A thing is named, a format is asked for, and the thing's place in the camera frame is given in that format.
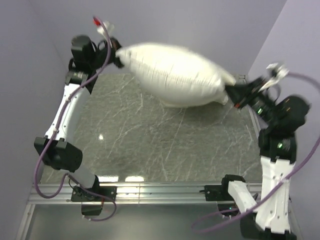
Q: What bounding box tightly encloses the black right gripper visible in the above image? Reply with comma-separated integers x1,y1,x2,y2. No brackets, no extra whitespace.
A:
220,77,278,128

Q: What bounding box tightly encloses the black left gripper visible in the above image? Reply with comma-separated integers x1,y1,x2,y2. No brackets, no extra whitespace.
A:
88,37,139,71

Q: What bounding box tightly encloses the cream pillowcase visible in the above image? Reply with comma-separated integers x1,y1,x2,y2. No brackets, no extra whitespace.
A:
117,42,237,108

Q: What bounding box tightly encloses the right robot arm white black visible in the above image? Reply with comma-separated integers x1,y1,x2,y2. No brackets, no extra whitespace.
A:
220,78,310,240

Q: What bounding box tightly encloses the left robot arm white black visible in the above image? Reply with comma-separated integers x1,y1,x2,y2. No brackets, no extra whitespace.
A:
33,35,123,201

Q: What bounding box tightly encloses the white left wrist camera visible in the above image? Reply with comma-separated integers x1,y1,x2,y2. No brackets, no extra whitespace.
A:
93,16,115,36

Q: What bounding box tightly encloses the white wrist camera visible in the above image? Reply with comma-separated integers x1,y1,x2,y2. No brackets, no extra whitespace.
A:
93,16,115,36
259,62,289,92

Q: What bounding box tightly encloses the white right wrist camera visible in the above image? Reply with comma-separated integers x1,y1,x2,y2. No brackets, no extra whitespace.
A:
259,62,289,92

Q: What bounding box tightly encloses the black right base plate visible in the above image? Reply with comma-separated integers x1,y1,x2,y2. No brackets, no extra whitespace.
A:
199,184,232,202

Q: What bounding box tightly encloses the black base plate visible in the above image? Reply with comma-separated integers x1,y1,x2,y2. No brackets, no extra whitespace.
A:
199,184,232,202
70,185,117,202

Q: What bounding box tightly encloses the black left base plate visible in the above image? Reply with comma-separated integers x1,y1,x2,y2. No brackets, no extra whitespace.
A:
70,185,117,202

